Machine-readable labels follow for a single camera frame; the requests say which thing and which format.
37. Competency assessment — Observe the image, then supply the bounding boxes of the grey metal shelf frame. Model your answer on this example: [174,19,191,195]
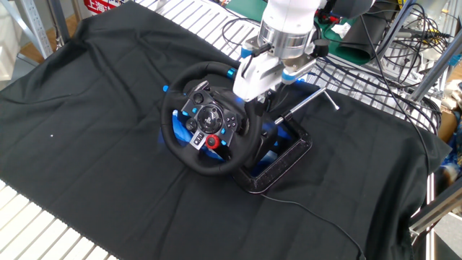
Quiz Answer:
[0,0,54,59]

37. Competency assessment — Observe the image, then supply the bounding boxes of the white crumpled bag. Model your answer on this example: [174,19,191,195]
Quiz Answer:
[440,79,462,111]

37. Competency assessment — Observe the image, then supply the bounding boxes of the black table cloth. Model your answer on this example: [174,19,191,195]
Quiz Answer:
[0,1,452,260]

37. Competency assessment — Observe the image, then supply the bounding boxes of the blue patterned cloth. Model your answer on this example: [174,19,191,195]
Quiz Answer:
[435,144,462,185]

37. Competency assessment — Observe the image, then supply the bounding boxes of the black steering wheel blue stripe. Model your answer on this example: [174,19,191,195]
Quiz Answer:
[160,61,263,177]

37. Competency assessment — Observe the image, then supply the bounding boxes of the aluminium profile bar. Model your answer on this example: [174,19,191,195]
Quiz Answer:
[409,42,462,104]
[409,180,462,238]

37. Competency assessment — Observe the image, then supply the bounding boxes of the thin black USB cable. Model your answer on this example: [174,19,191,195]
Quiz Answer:
[260,193,367,260]

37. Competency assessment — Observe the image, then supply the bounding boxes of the black rolled mat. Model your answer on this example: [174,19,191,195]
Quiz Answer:
[339,6,394,65]

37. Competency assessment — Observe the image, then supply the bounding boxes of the silver vertical post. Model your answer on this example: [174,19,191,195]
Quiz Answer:
[424,169,437,260]

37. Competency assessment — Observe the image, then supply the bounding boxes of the silver metal clamp rod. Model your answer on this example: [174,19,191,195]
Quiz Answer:
[274,86,340,126]

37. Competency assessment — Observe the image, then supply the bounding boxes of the crumpled white paper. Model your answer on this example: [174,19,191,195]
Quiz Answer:
[330,21,353,39]

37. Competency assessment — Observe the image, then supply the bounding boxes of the silver wrist camera blue ends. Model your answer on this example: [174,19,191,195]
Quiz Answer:
[240,41,318,86]

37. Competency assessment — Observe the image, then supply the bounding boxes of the white cabinet panel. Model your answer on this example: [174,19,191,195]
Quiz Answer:
[0,0,23,82]

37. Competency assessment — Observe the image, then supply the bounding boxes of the red cable connectors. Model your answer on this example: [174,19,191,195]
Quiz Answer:
[315,9,334,25]

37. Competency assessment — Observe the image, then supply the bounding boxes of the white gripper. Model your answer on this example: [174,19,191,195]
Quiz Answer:
[232,53,290,117]

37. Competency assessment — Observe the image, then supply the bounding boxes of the red white sign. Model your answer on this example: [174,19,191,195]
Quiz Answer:
[83,0,123,16]

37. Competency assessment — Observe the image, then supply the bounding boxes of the dark metal post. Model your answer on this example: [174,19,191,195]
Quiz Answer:
[48,0,71,46]

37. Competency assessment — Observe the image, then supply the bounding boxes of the tangled black cable bundle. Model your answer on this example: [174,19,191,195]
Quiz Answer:
[310,0,452,134]

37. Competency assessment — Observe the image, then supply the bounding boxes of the black wheel base unit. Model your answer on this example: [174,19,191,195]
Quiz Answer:
[230,117,313,195]

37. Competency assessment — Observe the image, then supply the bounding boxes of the brown cardboard box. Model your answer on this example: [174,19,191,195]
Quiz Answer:
[437,108,460,144]

